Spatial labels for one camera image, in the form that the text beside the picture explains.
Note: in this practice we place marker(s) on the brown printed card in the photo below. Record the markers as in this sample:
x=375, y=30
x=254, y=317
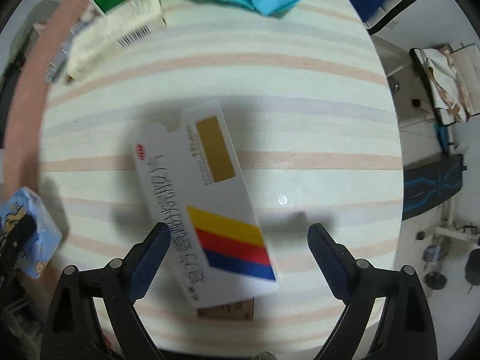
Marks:
x=237, y=311

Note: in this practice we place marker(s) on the white medicine box colour stripes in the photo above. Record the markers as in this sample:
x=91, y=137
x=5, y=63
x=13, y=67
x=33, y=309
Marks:
x=192, y=181

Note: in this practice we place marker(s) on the pink brown table cloth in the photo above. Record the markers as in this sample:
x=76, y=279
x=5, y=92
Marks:
x=21, y=143

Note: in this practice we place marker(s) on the cream long carton box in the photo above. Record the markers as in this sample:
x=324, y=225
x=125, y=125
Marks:
x=120, y=28

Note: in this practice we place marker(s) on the silver blister pill pack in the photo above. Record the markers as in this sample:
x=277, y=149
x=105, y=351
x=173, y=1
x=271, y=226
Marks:
x=59, y=61

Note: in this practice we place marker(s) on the blue tissue pack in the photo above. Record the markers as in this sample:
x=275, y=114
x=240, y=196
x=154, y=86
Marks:
x=41, y=247

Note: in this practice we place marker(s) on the black blue patterned panel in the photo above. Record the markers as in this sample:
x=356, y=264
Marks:
x=431, y=185

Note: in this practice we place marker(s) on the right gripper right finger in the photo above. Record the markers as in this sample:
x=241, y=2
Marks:
x=334, y=260

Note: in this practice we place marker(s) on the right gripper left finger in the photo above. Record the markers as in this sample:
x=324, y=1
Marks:
x=144, y=259

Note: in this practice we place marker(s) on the beige chair with bags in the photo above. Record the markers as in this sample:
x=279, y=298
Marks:
x=451, y=80

